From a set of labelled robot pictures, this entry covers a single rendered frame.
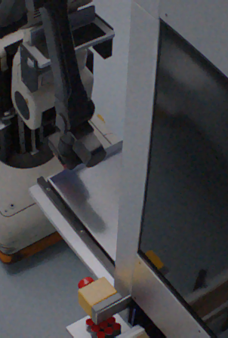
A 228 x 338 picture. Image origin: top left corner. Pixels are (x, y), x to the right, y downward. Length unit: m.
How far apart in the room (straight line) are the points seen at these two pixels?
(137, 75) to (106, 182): 0.86
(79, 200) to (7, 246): 0.79
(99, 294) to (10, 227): 1.06
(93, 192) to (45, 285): 0.92
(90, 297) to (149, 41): 0.72
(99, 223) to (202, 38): 1.03
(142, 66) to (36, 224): 1.62
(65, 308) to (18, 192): 0.47
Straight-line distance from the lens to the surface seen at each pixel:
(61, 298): 2.77
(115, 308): 1.63
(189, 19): 0.94
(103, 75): 3.47
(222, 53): 0.91
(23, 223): 2.64
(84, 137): 1.75
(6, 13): 1.78
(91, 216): 1.90
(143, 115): 1.17
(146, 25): 1.04
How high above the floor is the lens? 2.45
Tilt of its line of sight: 52 degrees down
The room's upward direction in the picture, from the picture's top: 3 degrees clockwise
